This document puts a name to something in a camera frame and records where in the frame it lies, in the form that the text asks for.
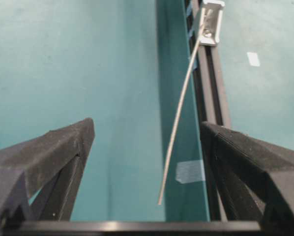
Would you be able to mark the pale tape square on table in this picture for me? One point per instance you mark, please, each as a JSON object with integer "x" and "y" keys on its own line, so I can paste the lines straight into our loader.
{"x": 253, "y": 59}

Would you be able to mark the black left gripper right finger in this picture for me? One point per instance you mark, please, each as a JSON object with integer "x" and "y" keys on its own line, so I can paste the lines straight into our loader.
{"x": 255, "y": 180}

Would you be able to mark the black aluminium frame rail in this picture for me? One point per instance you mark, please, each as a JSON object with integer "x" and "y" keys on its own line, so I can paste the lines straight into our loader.
{"x": 209, "y": 89}

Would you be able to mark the blue tape piece on rail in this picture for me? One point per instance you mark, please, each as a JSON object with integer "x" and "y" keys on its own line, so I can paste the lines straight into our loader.
{"x": 190, "y": 171}

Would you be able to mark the metal fitting with hole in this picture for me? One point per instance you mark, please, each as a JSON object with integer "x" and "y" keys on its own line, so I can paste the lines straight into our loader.
{"x": 209, "y": 19}

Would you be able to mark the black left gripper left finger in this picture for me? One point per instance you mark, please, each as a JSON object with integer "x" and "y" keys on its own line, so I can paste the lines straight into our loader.
{"x": 40, "y": 178}

